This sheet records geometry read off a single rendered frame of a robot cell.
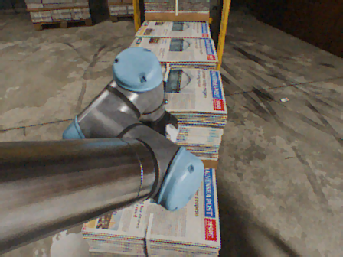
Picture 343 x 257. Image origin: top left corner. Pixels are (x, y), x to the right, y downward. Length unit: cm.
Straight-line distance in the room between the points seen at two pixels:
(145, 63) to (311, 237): 162
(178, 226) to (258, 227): 108
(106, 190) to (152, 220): 49
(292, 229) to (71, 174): 167
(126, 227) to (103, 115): 41
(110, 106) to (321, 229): 168
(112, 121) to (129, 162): 12
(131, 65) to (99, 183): 21
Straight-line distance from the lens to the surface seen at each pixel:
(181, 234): 67
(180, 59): 94
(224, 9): 202
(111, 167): 20
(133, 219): 69
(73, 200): 18
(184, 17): 147
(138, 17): 206
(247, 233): 166
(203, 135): 69
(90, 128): 35
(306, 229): 182
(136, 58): 37
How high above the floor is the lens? 143
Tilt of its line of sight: 39 degrees down
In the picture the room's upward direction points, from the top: straight up
